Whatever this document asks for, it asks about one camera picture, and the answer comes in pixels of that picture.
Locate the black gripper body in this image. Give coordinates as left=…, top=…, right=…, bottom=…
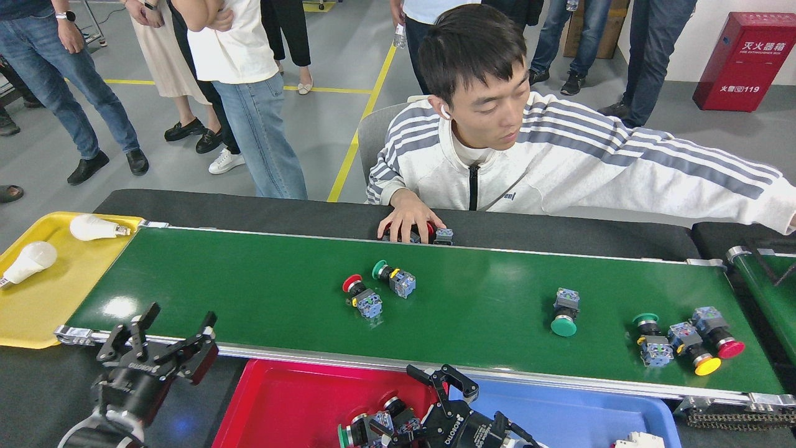
left=91, top=360, right=176, bottom=431
left=434, top=408, right=527, bottom=448

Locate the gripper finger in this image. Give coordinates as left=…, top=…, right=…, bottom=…
left=367, top=417, right=443, bottom=448
left=148, top=311, right=220, bottom=385
left=95, top=302, right=162, bottom=369
left=406, top=364, right=479, bottom=419

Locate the white circuit breaker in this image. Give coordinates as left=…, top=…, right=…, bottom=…
left=613, top=431, right=665, bottom=448

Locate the yellow push button switch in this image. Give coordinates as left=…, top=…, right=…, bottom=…
left=667, top=321, right=722, bottom=376

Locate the long green conveyor belt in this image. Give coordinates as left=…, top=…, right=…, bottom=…
left=53, top=219, right=796, bottom=414

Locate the yellow plastic tray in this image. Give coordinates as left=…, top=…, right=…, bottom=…
left=0, top=212, right=145, bottom=350

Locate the blue plastic tray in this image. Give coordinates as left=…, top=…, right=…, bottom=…
left=448, top=376, right=683, bottom=448

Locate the red plastic tray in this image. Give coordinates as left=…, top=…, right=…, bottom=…
left=211, top=358, right=458, bottom=448

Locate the short green conveyor belt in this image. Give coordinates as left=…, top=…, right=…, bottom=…
left=726, top=246, right=796, bottom=368

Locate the seated person's right hand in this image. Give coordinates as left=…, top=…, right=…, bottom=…
left=376, top=189, right=447, bottom=245

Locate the white light bulb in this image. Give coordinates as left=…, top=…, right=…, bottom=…
left=70, top=213, right=131, bottom=242
left=0, top=241, right=58, bottom=290

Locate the seated person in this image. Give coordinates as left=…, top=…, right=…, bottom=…
left=366, top=3, right=796, bottom=245

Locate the metal rack on casters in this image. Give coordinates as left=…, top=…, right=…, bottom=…
left=81, top=0, right=108, bottom=48

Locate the brown cardboard box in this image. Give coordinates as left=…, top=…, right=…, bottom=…
left=563, top=0, right=630, bottom=60

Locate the red fire extinguisher box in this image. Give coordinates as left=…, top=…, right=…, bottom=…
left=692, top=11, right=796, bottom=113

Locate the conveyor drive chain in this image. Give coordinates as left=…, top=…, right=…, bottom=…
left=684, top=408, right=796, bottom=431

